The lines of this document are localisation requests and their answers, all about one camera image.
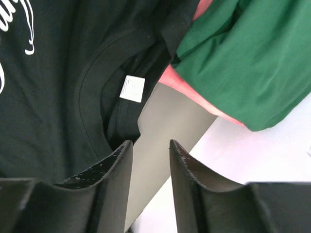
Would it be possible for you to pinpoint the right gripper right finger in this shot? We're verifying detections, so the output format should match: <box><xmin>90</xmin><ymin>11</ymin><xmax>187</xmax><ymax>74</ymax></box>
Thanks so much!
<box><xmin>170</xmin><ymin>140</ymin><xmax>311</xmax><ymax>233</ymax></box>

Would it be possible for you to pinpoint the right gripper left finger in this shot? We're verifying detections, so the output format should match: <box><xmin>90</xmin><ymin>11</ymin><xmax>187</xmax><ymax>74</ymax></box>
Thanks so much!
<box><xmin>0</xmin><ymin>140</ymin><xmax>133</xmax><ymax>233</ymax></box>

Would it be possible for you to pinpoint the black t shirt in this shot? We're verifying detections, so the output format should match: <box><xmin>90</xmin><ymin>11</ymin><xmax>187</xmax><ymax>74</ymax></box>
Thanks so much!
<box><xmin>0</xmin><ymin>0</ymin><xmax>199</xmax><ymax>183</ymax></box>

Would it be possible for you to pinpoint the folded pink t shirt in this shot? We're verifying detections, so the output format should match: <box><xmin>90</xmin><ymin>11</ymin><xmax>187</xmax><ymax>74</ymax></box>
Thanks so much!
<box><xmin>159</xmin><ymin>0</ymin><xmax>250</xmax><ymax>125</ymax></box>

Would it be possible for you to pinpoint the folded green t shirt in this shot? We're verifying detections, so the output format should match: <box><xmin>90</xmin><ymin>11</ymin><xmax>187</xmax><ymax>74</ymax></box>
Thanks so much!
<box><xmin>173</xmin><ymin>0</ymin><xmax>311</xmax><ymax>132</ymax></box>

